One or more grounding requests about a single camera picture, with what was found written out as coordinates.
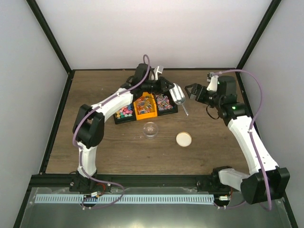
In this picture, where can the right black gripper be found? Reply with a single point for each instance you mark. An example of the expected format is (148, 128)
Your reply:
(197, 87)

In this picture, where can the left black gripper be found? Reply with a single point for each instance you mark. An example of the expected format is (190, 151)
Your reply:
(162, 81)

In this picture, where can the metal scoop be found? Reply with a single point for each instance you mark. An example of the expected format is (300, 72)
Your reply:
(178, 96)

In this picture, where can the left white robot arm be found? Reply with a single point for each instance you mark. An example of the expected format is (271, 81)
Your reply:
(88, 129)

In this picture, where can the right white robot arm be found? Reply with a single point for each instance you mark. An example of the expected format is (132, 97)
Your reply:
(266, 181)

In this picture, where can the black bin with star candies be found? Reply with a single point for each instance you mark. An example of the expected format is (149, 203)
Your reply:
(125, 114)

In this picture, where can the black bin with swirl lollipops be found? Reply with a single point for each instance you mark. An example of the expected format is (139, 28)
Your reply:
(165, 104)

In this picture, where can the yellow bin with lollipops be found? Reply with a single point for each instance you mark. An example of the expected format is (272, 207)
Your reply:
(145, 107)

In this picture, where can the clear plastic jar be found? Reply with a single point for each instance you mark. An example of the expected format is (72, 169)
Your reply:
(150, 130)

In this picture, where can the round white jar lid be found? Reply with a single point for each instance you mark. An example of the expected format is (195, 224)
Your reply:
(183, 139)

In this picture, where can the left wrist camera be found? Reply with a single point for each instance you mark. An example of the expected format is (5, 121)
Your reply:
(157, 72)

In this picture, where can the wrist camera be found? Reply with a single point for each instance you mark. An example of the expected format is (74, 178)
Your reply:
(212, 79)
(157, 72)

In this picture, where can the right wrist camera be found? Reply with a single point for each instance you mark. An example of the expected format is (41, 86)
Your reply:
(212, 79)

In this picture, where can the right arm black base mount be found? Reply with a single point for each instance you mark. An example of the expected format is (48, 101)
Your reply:
(211, 182)

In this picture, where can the light blue slotted cable duct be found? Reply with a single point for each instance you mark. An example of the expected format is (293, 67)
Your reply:
(201, 199)

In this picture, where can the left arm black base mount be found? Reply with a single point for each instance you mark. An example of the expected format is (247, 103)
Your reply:
(83, 184)

